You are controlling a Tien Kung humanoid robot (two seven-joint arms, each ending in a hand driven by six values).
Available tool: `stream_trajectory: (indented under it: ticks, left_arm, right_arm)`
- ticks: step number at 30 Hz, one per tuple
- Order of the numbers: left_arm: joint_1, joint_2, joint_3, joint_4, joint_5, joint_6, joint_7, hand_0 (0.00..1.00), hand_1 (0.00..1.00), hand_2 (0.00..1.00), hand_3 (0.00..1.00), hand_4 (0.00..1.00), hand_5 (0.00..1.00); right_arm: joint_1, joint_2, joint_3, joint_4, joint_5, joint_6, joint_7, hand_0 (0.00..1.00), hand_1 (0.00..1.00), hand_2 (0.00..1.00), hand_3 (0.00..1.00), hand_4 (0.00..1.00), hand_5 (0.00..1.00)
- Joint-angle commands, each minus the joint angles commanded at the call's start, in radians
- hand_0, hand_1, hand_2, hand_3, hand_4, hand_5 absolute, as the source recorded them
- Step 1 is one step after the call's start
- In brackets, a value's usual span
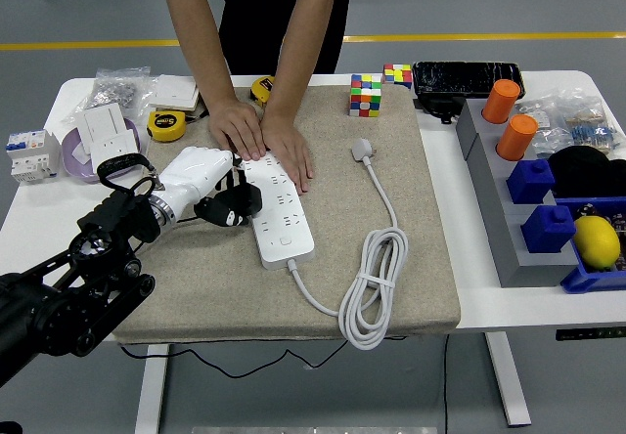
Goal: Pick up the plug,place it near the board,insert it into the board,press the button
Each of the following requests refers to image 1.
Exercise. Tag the person's left hand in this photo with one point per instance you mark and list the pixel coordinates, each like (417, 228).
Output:
(288, 145)

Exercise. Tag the person's right hand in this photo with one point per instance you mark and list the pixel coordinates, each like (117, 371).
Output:
(239, 128)

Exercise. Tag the white table leg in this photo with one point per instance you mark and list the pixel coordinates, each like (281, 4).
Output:
(508, 380)
(151, 395)

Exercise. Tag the person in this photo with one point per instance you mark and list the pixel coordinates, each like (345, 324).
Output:
(283, 13)

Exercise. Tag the clear bag of screws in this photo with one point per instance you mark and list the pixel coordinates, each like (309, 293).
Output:
(117, 89)

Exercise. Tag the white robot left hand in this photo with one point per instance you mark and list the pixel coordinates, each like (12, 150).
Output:
(195, 175)

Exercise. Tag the small colourful puzzle cube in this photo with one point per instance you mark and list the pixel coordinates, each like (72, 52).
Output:
(397, 75)

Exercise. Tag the white circuit breaker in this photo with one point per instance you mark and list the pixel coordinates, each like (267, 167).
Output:
(31, 155)

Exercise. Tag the grey stepped block holder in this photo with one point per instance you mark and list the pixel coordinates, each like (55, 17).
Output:
(508, 229)

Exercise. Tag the blue plastic bin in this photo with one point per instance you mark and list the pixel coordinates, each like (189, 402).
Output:
(592, 280)

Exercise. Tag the black device with tab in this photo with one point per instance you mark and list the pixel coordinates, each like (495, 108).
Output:
(440, 106)

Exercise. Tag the clear bag of small parts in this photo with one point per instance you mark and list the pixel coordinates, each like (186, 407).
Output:
(548, 136)

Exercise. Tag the orange cylinder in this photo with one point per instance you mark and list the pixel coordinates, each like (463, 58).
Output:
(501, 101)
(517, 138)

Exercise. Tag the white power strip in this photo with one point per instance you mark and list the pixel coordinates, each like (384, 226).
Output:
(283, 243)

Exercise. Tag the purple bowl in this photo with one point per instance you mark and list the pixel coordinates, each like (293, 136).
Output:
(73, 170)

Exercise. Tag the yellow lemon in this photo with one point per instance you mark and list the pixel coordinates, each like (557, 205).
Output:
(595, 242)

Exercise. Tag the large colourful puzzle cube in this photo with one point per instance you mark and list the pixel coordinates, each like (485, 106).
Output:
(366, 95)

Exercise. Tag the white switch plate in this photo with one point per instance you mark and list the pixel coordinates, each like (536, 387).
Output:
(100, 121)

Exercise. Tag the black plug adapter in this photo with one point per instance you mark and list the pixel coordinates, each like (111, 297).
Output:
(250, 198)

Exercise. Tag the person's left forearm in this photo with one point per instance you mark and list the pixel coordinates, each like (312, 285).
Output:
(303, 38)

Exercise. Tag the black wrapped tray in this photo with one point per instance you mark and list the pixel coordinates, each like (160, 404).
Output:
(467, 78)

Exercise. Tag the grey-brown fabric mat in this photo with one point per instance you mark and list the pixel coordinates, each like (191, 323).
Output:
(220, 282)

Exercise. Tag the white socket plate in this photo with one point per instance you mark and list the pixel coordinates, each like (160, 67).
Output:
(116, 145)

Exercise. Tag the small white card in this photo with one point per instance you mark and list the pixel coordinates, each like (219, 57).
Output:
(80, 154)

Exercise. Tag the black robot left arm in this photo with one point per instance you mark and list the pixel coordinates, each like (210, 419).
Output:
(112, 219)

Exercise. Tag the blue knobbed block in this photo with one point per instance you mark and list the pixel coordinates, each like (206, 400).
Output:
(530, 182)
(548, 231)

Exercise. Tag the small yellow tape measure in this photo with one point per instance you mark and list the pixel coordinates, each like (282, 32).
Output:
(260, 89)

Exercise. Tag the black cloth bundle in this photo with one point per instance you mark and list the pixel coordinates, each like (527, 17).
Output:
(587, 170)

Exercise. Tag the person's right forearm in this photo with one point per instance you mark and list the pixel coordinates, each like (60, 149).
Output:
(195, 23)

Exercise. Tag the large yellow tape measure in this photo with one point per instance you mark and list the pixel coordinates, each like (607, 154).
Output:
(166, 125)

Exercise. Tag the black table control panel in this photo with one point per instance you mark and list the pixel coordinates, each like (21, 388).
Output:
(589, 334)

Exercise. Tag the clear bag of resistors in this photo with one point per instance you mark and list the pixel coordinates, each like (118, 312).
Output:
(594, 131)

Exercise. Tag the white wall switch panel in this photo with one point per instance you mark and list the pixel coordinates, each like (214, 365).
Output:
(171, 93)

